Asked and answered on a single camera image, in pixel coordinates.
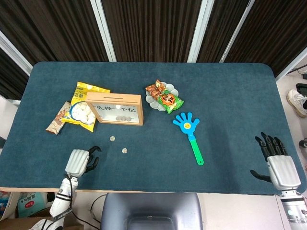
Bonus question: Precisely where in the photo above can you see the yellow marshmallow bag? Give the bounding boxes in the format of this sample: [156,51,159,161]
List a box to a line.
[61,81,111,133]

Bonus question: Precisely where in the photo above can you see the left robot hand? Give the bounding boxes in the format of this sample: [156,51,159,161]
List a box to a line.
[64,145,102,178]

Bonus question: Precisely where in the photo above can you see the white partition post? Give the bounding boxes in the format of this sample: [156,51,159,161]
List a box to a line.
[0,30,34,77]
[90,0,118,62]
[220,0,255,63]
[187,0,215,63]
[275,46,307,81]

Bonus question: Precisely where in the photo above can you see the brown snack bar packet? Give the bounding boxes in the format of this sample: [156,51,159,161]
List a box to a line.
[45,101,72,136]

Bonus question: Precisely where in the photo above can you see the green snack packet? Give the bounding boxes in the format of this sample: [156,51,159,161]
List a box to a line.
[155,89,185,115]

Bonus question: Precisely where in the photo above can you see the grey flower-shaped plate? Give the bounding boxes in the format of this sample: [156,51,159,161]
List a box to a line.
[145,82,180,112]

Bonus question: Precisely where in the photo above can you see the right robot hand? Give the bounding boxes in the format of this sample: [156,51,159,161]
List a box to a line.
[250,131,302,192]

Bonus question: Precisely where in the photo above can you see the wooden coin box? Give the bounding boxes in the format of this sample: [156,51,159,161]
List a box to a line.
[85,92,144,126]

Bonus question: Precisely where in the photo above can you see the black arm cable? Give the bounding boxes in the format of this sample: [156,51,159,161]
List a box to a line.
[66,175,74,209]

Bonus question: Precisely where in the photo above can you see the cardboard box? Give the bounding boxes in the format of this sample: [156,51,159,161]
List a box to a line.
[0,208,83,230]

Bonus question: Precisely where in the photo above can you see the dark teal tablecloth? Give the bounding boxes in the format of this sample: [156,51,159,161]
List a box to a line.
[0,61,303,196]

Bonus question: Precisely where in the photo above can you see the orange-brown snack packet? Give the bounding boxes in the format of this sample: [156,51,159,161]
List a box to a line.
[145,79,168,101]

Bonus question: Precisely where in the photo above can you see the teal paper packet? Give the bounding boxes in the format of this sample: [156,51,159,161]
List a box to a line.
[18,191,47,218]

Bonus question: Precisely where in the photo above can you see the blue hand clapper toy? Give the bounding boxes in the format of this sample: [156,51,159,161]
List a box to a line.
[172,112,205,166]

